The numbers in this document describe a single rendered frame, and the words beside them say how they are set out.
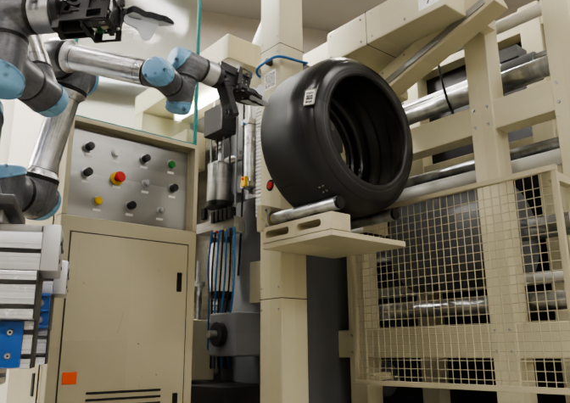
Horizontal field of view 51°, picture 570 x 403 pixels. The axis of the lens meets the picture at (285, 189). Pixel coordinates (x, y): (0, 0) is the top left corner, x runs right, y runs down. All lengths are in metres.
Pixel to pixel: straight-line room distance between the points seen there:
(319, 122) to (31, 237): 1.04
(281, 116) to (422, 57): 0.72
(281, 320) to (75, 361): 0.72
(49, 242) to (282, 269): 1.16
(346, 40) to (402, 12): 0.30
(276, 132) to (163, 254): 0.68
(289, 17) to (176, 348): 1.42
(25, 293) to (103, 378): 1.04
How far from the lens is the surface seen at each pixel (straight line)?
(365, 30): 2.55
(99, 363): 2.22
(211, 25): 6.07
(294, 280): 2.26
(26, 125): 5.23
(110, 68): 1.76
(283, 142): 2.00
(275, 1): 2.64
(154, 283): 2.32
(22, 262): 1.24
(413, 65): 2.50
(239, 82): 1.89
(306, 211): 2.04
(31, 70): 1.23
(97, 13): 1.15
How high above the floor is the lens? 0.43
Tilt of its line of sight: 15 degrees up
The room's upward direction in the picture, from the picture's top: straight up
